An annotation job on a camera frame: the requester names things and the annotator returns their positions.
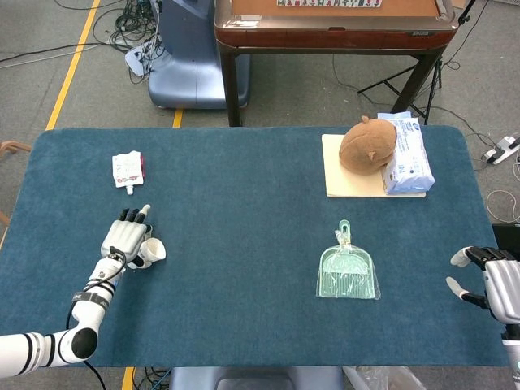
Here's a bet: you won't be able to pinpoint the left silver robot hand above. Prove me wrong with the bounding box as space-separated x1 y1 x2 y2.
100 204 154 270

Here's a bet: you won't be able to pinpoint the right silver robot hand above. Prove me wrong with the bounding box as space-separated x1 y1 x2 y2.
445 245 520 326

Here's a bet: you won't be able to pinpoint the white paper cup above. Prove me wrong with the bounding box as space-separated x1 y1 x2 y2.
136 237 167 268

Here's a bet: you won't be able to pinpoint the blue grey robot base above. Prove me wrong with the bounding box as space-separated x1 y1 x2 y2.
148 0 251 110

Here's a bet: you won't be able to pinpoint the black box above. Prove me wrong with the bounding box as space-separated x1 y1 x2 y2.
491 223 520 257

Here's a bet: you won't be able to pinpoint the white spout pouch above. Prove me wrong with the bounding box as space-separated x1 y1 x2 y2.
111 149 146 196

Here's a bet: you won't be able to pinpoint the teal table mat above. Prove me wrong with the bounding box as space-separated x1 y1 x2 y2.
0 125 509 369

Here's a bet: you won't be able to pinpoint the clear plastic bag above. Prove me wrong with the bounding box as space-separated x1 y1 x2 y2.
343 365 427 390

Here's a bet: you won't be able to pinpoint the white blue tissue pack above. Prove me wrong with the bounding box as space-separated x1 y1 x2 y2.
376 112 436 196

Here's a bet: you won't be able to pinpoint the green dustpan in plastic bag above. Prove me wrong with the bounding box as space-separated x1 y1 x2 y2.
315 219 382 301

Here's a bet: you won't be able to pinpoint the white power strip with plugs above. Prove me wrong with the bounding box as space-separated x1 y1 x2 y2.
124 42 158 78

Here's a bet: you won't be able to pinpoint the blue grey robot torso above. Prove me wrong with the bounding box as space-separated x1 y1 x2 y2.
168 366 345 390

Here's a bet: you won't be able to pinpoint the brown plush toy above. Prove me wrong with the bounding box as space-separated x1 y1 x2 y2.
338 115 398 176

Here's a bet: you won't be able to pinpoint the beige flat board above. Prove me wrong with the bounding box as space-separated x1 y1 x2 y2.
321 133 427 199

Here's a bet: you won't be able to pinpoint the black tripod stand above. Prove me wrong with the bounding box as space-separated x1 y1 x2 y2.
357 0 479 125

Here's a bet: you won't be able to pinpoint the brown mahjong table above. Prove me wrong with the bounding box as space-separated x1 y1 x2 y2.
214 0 459 127

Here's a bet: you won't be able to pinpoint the mahjong tile row face up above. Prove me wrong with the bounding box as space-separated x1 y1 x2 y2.
276 0 383 9

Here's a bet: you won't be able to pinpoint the curved wooden chair frame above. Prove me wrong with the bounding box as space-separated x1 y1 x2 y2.
0 140 33 227

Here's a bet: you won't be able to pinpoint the tangled floor cables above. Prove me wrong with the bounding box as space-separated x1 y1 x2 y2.
93 0 163 85

